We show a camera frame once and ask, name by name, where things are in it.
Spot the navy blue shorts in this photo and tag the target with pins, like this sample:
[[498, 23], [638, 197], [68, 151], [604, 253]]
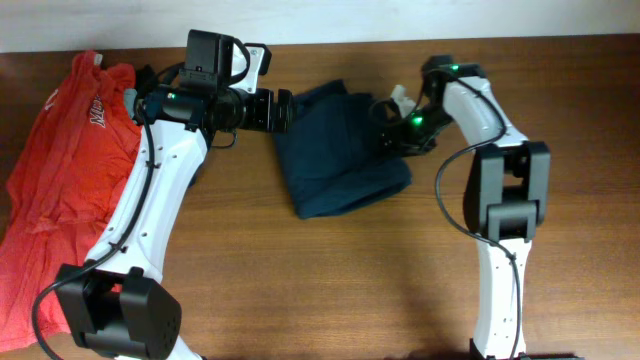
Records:
[[331, 158]]

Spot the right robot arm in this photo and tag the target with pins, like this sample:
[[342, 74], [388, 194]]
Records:
[[505, 199]]

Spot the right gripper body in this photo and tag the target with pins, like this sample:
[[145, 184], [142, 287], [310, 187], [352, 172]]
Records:
[[416, 130]]

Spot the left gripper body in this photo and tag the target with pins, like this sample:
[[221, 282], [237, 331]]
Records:
[[255, 111]]

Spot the black garment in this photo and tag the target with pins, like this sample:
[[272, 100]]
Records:
[[145, 80]]

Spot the red mesh t-shirt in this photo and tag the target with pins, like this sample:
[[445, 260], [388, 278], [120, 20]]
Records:
[[65, 185]]

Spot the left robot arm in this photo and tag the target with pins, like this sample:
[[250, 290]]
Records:
[[114, 302]]

